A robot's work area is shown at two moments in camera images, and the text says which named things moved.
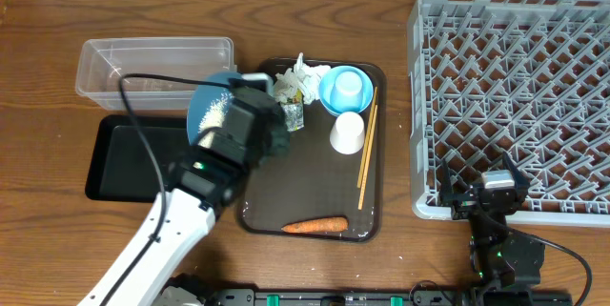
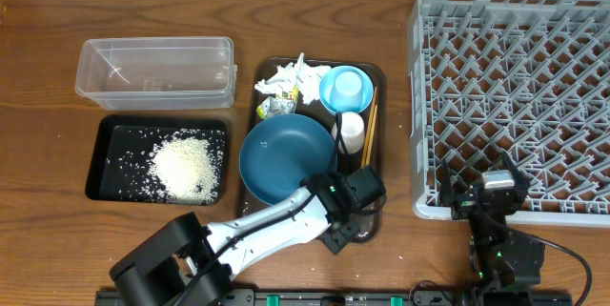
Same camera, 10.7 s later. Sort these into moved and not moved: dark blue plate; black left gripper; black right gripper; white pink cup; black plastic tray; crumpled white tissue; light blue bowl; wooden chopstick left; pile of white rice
Moved: black left gripper; pile of white rice; dark blue plate
Not moved: white pink cup; crumpled white tissue; wooden chopstick left; black right gripper; light blue bowl; black plastic tray
